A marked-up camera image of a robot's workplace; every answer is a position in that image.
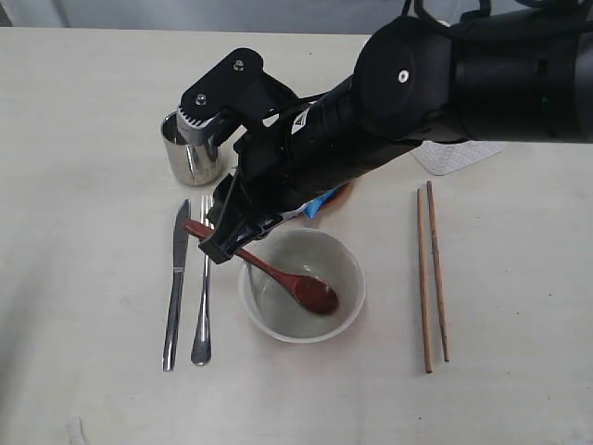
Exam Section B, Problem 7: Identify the wooden chopstick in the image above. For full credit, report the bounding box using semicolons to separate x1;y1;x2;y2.
426;181;450;362
416;188;433;374

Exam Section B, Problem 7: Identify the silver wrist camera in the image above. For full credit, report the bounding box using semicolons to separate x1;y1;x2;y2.
176;47;297;146

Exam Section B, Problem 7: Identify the silver metal fork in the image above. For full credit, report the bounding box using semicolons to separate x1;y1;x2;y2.
190;194;217;366

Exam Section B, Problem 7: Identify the brown round plate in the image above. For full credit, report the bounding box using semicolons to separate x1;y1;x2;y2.
321;182;353;210

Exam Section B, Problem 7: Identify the shiny steel cup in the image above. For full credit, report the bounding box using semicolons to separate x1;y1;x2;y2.
160;112;224;186

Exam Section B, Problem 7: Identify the white speckled ceramic bowl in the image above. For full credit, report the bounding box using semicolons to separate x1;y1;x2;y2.
238;228;366;344

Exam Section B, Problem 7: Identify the silver table knife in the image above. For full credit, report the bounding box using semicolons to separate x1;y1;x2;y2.
162;199;191;372

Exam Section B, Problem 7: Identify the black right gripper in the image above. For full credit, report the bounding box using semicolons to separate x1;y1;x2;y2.
199;88;417;264

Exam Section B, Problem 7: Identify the brown wooden spoon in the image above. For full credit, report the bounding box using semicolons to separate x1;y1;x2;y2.
183;219;339;316

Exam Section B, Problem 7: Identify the white plastic perforated basket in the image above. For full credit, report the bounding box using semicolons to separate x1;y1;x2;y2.
411;141;507;176

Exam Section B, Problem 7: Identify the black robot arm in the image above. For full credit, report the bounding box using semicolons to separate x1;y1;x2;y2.
200;1;592;263

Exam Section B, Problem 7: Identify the blue chips snack bag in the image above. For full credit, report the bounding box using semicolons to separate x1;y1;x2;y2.
303;188;339;219

